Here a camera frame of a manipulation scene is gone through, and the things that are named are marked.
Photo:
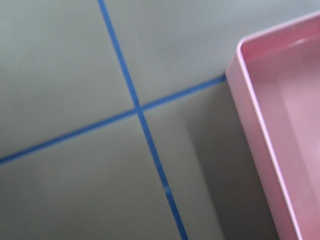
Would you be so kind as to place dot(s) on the pink plastic bin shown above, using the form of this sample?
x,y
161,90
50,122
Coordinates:
x,y
274,79

